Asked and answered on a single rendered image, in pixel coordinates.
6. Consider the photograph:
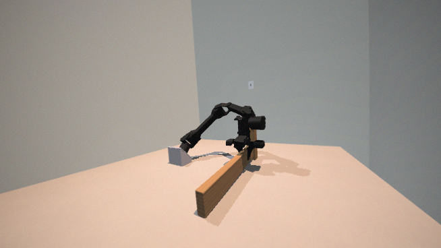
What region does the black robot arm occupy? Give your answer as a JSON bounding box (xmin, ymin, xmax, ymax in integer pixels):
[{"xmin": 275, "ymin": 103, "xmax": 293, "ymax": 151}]
[{"xmin": 180, "ymin": 102, "xmax": 266, "ymax": 153}]

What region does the brown wooden post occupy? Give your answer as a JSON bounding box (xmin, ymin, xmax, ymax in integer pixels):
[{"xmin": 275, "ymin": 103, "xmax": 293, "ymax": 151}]
[{"xmin": 249, "ymin": 129, "xmax": 258, "ymax": 160}]

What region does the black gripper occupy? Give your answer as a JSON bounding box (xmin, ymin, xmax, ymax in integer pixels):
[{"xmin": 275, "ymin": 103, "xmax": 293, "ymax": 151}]
[{"xmin": 226, "ymin": 129, "xmax": 265, "ymax": 160}]

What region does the brown wooden board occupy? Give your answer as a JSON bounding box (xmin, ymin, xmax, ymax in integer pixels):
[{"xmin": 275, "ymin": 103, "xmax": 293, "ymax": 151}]
[{"xmin": 195, "ymin": 146, "xmax": 254, "ymax": 218}]

